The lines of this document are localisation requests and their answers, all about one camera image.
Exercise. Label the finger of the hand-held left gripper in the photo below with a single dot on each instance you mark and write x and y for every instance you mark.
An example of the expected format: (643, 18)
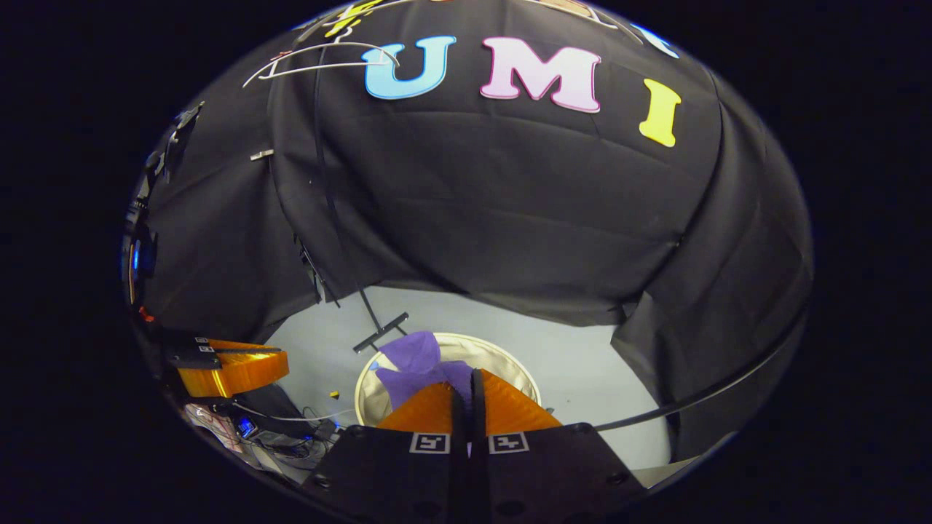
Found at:
(240, 345)
(233, 372)

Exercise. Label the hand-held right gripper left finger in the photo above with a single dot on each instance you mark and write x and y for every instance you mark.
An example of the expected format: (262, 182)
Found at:
(458, 437)

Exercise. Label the purple ribbed shirt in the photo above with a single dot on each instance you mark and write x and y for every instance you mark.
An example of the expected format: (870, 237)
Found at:
(415, 356)

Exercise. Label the white plastic clothes hanger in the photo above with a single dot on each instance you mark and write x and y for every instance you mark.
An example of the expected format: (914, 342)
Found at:
(309, 22)
(320, 45)

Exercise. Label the dark device with blue light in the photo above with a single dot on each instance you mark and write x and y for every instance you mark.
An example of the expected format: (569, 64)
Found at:
(142, 258)

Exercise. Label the cream round laundry hamper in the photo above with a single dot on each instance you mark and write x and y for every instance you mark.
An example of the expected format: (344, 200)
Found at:
(502, 364)

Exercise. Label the black wall-mounted device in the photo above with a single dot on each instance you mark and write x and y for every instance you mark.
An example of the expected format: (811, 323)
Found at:
(182, 127)

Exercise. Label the silver spring clip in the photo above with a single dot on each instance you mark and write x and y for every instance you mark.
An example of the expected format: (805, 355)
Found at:
(262, 154)

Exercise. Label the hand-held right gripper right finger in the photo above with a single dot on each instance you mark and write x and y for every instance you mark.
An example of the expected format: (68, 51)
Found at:
(477, 437)

